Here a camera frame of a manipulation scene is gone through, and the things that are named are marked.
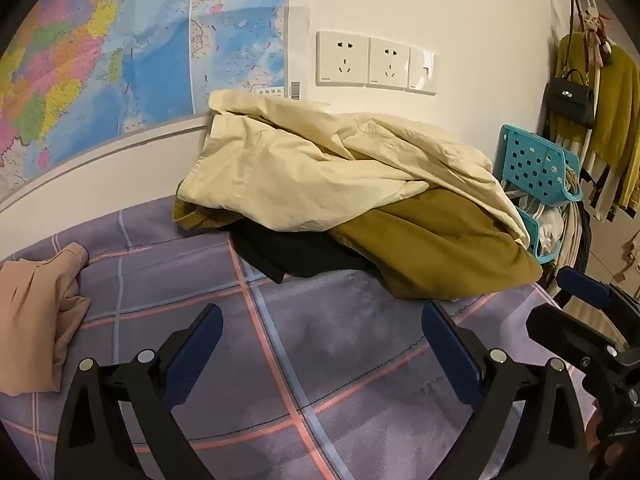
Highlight white clothes in rack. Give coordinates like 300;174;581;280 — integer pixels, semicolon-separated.
520;195;566;257

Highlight white coat rack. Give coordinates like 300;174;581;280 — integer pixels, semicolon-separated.
570;0;607;161

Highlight colourful wall map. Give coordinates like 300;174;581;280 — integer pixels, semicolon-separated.
0;0;292;206

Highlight white and black hanging garments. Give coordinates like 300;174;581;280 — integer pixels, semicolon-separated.
542;120;628;222

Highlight black garment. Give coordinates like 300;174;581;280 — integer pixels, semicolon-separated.
230;220;386;283

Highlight white wall socket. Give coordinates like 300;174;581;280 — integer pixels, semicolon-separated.
367;36;412;90
315;31;371;87

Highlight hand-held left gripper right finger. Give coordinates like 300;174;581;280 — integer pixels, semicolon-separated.
421;302;593;480

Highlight purple plaid bed sheet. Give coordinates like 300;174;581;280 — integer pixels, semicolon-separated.
0;195;631;480

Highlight white wall switch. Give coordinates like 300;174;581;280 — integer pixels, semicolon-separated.
407;46;439;95

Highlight black handbag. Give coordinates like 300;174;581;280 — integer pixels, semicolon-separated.
544;0;598;128

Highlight cream garment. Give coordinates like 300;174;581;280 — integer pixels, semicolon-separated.
176;89;531;248

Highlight pink ribbon bow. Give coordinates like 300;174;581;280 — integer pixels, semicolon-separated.
582;9;615;67

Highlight yellow-green hanging sweater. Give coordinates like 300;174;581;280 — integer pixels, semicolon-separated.
555;32;640;208

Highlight beige hanging cloth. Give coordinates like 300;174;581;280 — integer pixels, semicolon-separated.
547;200;593;301

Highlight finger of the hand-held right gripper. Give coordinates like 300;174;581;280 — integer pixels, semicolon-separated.
556;267;640;321
527;305;626;376

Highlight teal plastic rack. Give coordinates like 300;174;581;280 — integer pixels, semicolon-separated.
497;124;583;265

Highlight olive garment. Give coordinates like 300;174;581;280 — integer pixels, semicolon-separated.
172;187;543;301

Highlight pink garment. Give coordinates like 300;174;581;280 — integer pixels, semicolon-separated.
0;242;92;393

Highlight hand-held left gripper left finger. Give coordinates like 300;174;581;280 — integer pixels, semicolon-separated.
54;303;224;480

